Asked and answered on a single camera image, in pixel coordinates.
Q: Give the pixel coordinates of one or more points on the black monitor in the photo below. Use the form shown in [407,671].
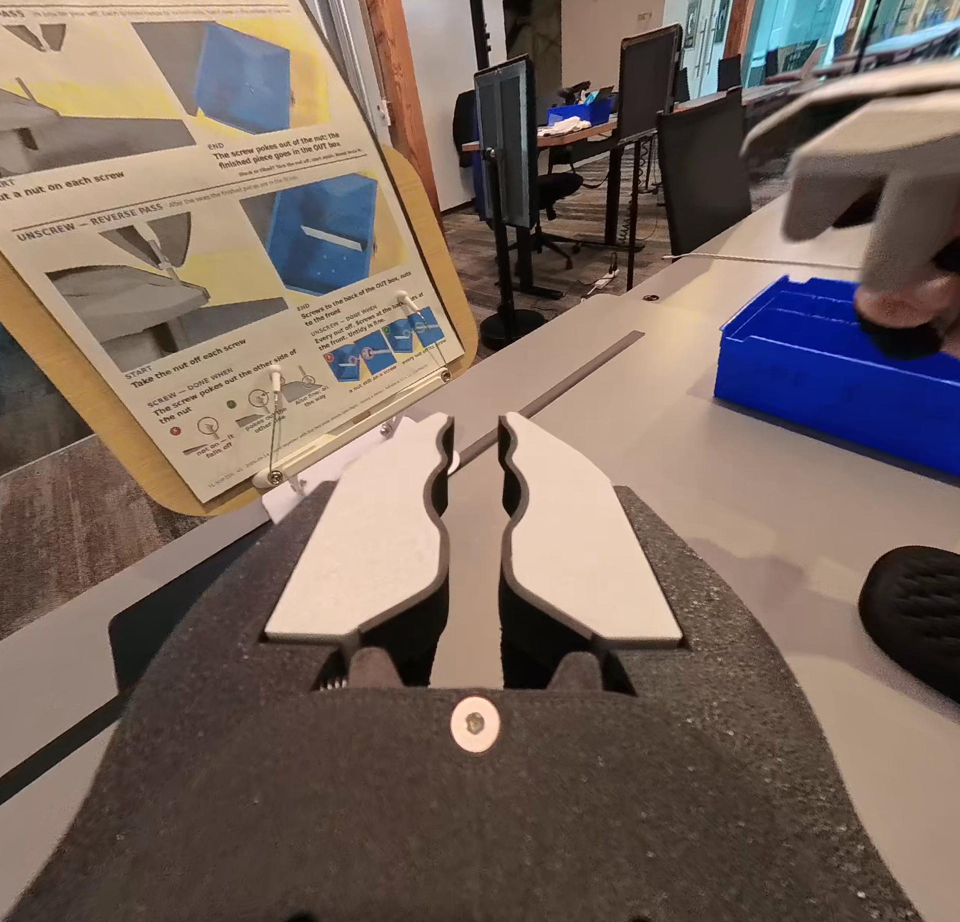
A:
[649,82]

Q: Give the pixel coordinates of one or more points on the black wrist rest pad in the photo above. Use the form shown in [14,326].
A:
[922,622]

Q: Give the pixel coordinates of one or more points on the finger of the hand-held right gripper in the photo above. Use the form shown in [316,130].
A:
[885,149]
[862,93]

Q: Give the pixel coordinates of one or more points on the white power strip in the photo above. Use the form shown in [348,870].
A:
[604,277]

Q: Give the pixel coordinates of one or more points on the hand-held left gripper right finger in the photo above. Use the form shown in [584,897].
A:
[585,554]

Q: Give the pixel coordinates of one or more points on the person's right hand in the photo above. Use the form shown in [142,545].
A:
[900,307]

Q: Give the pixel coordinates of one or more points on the printed instruction sheet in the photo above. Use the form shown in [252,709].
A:
[225,149]

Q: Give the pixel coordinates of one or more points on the blue plastic bin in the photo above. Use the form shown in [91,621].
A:
[592,110]
[810,382]

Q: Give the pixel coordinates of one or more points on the monitor on floor stand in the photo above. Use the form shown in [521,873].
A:
[510,142]

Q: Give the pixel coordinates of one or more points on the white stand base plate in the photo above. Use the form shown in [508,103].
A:
[281,506]

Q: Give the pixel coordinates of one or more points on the wooden desk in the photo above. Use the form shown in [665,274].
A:
[577,136]

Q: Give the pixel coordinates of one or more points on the black high-back chair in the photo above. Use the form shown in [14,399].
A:
[701,179]

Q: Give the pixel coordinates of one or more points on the black office chair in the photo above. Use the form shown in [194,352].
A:
[559,185]

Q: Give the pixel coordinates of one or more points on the white cloth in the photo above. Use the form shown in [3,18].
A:
[576,122]

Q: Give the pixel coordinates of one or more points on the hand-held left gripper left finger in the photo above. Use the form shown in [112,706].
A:
[360,547]

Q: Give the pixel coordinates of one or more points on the wooden instruction board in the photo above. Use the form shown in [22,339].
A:
[450,292]

